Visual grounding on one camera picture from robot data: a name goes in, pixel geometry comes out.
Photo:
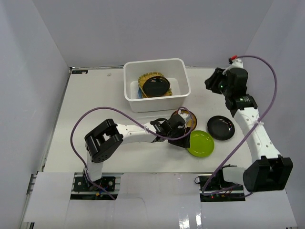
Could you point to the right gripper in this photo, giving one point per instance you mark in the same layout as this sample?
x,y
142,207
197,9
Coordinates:
x,y
210,83

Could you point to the yellow patterned plate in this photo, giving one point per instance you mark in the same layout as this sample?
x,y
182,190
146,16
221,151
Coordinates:
x,y
192,122
143,83

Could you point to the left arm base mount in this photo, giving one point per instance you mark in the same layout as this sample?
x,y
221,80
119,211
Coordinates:
x,y
84,190

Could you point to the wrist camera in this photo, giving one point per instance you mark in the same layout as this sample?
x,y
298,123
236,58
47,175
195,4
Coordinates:
x,y
187,118
235,62

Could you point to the black plate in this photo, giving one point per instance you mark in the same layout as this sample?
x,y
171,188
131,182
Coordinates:
x,y
156,87

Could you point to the white plastic bin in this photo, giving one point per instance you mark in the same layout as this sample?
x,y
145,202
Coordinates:
x,y
173,69

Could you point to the fan-shaped bamboo woven tray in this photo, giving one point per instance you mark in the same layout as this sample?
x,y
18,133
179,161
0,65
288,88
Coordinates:
x,y
154,84

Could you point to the blue plate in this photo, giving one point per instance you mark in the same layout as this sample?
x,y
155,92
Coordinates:
x,y
140,94

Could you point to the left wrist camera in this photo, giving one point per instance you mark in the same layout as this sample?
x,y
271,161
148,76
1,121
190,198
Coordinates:
x,y
187,118

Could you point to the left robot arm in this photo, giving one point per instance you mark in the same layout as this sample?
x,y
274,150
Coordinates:
x,y
104,140

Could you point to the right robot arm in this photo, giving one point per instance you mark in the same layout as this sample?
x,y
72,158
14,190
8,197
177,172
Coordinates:
x,y
269,170

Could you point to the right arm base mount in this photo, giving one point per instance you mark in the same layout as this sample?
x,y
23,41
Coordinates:
x,y
219,190

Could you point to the lime green plate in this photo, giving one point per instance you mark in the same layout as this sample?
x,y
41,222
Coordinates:
x,y
201,144

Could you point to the black glossy bowl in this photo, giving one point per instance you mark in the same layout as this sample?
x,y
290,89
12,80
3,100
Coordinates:
x,y
220,128

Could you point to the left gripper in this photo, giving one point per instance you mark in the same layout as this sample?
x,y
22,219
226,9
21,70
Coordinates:
x,y
179,139

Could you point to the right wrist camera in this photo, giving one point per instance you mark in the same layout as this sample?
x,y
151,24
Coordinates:
x,y
235,62

